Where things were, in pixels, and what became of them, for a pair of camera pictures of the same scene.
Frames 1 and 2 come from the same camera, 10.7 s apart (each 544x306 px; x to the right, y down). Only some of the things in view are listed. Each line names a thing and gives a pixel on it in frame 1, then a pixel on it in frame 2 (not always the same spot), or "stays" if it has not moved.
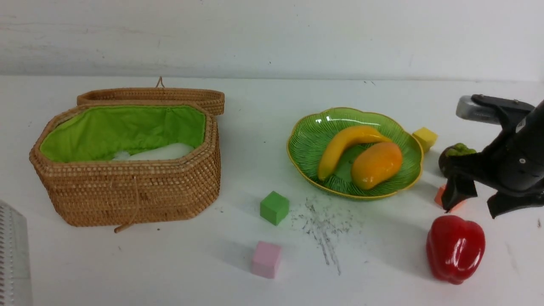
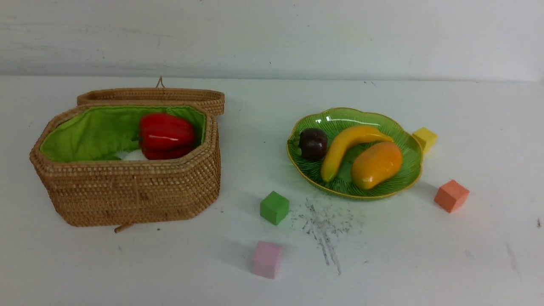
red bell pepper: [454, 247] to [165, 135]
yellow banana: [342, 139] stays
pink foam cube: [265, 259] stays
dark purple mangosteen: [456, 149] to [313, 143]
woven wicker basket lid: [160, 95] stays
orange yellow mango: [375, 165] stays
